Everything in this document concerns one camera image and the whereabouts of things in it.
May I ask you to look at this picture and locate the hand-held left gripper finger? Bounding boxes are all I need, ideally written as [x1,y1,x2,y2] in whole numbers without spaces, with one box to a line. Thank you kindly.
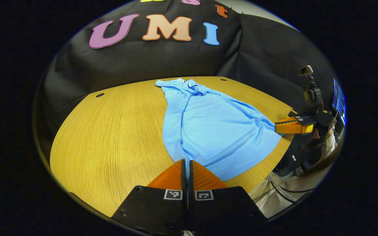
[188,160,268,230]
[119,159,187,236]

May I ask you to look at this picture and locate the light blue T-shirt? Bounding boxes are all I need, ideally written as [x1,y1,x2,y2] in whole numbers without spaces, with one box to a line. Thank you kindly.
[155,78,283,181]

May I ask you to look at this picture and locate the computer monitor screen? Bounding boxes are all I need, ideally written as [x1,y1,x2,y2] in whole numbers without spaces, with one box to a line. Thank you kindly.
[332,78,346,125]

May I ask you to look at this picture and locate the person's beige trousers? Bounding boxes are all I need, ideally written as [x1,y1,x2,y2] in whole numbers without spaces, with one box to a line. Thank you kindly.
[248,154,337,219]

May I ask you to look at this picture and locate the black backdrop cloth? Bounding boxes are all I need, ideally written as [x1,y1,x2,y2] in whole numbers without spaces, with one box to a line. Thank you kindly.
[33,0,340,154]

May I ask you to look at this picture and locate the thin black cable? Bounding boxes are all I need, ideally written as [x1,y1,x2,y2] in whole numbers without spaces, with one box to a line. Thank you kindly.
[267,175,316,204]

